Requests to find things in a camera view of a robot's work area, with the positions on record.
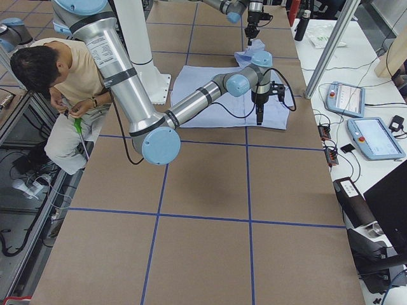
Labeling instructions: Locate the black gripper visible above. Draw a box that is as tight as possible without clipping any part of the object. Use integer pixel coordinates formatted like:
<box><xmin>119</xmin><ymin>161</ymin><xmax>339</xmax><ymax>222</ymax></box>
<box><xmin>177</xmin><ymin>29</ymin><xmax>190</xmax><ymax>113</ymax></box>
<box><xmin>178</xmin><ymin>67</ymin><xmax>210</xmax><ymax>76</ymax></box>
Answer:
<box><xmin>251</xmin><ymin>84</ymin><xmax>270</xmax><ymax>125</ymax></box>
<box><xmin>244</xmin><ymin>1</ymin><xmax>270</xmax><ymax>46</ymax></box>

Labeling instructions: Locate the blue striped button-up shirt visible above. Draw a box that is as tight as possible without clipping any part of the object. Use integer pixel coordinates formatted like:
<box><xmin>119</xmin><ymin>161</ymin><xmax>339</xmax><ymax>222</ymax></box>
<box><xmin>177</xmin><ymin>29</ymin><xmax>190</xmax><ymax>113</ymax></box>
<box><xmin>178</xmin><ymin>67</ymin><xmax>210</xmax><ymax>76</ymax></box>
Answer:
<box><xmin>170</xmin><ymin>39</ymin><xmax>293</xmax><ymax>130</ymax></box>

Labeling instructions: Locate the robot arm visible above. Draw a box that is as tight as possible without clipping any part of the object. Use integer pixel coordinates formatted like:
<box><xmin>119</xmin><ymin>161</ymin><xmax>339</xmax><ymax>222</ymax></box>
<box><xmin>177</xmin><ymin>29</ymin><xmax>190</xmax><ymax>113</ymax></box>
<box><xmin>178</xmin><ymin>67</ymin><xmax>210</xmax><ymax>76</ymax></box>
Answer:
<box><xmin>202</xmin><ymin>0</ymin><xmax>273</xmax><ymax>46</ymax></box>
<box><xmin>52</xmin><ymin>1</ymin><xmax>272</xmax><ymax>165</ymax></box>

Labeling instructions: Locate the black bottle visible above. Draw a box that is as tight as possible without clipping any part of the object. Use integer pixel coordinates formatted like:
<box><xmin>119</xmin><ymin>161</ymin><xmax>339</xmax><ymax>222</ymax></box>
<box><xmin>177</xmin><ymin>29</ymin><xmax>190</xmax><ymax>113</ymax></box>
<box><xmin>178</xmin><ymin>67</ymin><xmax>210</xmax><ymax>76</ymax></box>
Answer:
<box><xmin>294</xmin><ymin>10</ymin><xmax>311</xmax><ymax>41</ymax></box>

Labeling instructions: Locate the orange terminal board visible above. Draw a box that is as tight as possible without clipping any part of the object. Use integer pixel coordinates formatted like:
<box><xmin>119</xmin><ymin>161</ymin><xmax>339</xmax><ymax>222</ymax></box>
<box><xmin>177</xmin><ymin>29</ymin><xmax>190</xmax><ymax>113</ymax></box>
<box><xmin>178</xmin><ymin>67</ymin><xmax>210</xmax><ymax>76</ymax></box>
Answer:
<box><xmin>317</xmin><ymin>124</ymin><xmax>339</xmax><ymax>168</ymax></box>

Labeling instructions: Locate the upper teach pendant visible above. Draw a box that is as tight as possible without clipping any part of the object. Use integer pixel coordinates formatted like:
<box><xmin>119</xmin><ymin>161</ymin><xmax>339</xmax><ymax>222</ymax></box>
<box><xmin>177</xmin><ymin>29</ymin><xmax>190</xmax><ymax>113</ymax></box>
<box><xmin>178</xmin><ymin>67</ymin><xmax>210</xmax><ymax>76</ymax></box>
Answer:
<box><xmin>324</xmin><ymin>81</ymin><xmax>366</xmax><ymax>118</ymax></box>

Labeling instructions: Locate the teach pendant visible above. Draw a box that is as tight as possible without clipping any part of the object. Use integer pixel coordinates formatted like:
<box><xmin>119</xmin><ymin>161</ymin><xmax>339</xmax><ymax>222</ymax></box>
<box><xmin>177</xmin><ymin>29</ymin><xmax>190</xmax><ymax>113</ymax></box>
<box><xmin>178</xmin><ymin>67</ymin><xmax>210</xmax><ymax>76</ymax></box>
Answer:
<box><xmin>347</xmin><ymin>117</ymin><xmax>406</xmax><ymax>161</ymax></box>
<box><xmin>324</xmin><ymin>81</ymin><xmax>366</xmax><ymax>118</ymax></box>

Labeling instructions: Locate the small black device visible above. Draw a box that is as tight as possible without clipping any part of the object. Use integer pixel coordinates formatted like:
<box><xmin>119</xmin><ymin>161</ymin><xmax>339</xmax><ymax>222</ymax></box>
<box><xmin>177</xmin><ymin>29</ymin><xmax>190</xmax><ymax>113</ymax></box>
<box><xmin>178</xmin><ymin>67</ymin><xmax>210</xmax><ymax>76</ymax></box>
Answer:
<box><xmin>340</xmin><ymin>144</ymin><xmax>355</xmax><ymax>154</ymax></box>

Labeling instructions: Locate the lower teach pendant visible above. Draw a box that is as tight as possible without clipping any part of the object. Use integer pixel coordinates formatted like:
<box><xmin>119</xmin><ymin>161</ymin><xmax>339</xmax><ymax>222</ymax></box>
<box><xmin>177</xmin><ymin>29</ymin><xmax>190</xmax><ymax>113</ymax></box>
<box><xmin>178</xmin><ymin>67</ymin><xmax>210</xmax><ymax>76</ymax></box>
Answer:
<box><xmin>347</xmin><ymin>117</ymin><xmax>406</xmax><ymax>161</ymax></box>

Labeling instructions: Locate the black box with label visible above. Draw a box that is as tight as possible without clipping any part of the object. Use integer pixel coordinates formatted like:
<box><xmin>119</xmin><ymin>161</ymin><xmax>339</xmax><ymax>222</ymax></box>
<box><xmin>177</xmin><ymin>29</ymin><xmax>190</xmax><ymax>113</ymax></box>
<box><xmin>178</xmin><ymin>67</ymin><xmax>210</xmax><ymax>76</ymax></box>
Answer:
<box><xmin>333</xmin><ymin>177</ymin><xmax>376</xmax><ymax>228</ymax></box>

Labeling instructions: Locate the black monitor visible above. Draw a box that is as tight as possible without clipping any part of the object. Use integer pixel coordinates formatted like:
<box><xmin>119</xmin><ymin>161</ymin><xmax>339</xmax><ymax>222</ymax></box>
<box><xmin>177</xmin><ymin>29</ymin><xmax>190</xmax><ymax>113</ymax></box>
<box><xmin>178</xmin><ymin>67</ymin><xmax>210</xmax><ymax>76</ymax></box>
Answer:
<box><xmin>364</xmin><ymin>162</ymin><xmax>407</xmax><ymax>254</ymax></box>

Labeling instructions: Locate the seated person in beige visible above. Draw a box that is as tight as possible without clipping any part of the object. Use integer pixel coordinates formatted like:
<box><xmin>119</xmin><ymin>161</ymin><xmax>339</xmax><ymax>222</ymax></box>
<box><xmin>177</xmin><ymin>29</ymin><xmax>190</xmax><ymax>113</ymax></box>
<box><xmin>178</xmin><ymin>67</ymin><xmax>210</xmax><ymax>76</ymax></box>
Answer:
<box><xmin>10</xmin><ymin>37</ymin><xmax>112</xmax><ymax>175</ymax></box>

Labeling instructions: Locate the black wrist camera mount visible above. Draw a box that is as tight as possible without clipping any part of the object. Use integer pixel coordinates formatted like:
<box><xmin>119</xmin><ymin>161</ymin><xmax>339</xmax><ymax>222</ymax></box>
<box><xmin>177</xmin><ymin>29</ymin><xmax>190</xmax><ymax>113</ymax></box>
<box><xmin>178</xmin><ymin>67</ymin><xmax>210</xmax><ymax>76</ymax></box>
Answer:
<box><xmin>268</xmin><ymin>81</ymin><xmax>286</xmax><ymax>103</ymax></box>

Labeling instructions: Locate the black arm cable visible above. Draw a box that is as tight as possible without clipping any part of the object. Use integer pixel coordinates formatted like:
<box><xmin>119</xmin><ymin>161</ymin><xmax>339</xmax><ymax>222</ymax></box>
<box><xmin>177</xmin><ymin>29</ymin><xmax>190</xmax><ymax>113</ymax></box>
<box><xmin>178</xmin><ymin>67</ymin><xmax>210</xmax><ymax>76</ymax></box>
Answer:
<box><xmin>114</xmin><ymin>67</ymin><xmax>298</xmax><ymax>165</ymax></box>

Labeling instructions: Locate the green handled screwdriver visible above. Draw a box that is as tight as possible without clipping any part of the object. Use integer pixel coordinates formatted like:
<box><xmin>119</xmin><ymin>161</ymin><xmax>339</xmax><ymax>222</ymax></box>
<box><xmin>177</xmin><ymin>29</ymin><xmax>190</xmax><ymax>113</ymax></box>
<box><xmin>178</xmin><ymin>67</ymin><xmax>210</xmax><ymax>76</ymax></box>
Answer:
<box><xmin>74</xmin><ymin>118</ymin><xmax>89</xmax><ymax>160</ymax></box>

